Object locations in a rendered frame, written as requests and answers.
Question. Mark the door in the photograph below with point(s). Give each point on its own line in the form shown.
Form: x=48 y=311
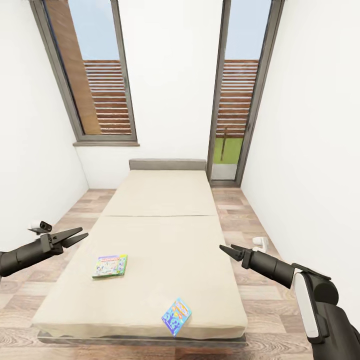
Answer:
x=248 y=31

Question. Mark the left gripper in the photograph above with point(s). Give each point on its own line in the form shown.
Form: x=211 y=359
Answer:
x=47 y=246

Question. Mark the fixed window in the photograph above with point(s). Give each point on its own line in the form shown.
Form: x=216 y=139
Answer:
x=85 y=47

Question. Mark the board game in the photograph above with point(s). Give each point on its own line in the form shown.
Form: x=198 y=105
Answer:
x=176 y=316
x=110 y=266

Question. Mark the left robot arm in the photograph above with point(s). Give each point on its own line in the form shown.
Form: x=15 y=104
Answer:
x=44 y=247

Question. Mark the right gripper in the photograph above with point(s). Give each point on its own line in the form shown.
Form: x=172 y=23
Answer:
x=260 y=262

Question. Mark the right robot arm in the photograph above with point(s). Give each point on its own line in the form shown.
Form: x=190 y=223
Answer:
x=327 y=326

